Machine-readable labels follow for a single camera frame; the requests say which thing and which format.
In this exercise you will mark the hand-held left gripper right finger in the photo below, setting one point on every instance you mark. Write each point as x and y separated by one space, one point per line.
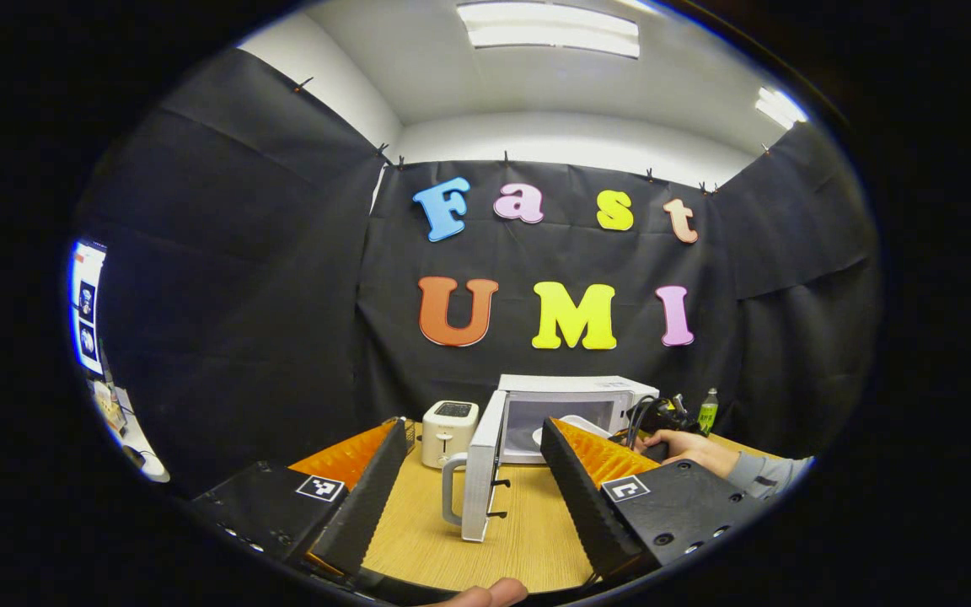
587 506

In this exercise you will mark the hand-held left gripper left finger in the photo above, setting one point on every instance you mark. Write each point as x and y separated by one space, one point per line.
367 497

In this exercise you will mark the white microwave oven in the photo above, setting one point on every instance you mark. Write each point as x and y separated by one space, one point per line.
481 472

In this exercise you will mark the green drink bottle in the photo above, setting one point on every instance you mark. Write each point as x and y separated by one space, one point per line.
708 417

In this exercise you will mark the white toaster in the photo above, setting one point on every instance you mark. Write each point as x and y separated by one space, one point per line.
450 438

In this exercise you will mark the black backdrop cloth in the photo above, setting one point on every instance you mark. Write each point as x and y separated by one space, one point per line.
283 295

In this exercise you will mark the white side desk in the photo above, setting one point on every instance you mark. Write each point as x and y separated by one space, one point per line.
136 440

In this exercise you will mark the small ceiling light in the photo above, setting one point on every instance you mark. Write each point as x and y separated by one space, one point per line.
780 107

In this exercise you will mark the computer monitor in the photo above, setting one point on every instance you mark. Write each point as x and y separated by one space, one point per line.
87 303

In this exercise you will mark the long ceiling light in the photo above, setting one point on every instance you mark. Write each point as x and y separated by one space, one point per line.
549 27

